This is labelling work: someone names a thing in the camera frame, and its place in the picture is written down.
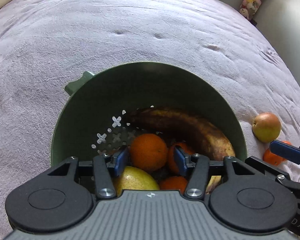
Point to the large green yellow apple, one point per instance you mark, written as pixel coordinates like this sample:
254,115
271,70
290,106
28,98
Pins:
137,181

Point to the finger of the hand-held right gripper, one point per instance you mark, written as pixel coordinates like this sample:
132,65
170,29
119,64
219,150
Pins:
285,151
272,173

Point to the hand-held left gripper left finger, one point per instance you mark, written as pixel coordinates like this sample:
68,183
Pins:
120,161

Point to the lilac bed blanket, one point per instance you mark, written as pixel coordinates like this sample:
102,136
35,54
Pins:
115,30

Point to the green plastic colander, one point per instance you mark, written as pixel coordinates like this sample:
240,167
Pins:
140,90

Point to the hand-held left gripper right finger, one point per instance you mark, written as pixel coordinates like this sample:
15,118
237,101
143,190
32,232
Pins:
181,161

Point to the small black box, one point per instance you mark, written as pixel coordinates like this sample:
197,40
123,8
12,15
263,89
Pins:
254,23

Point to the orange mandarin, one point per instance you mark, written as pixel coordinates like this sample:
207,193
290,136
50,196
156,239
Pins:
170,161
271,157
147,151
287,143
173,183

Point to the overripe brown banana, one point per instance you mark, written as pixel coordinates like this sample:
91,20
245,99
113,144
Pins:
190,127

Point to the reddish yellow apple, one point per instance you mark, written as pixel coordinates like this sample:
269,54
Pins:
266,127

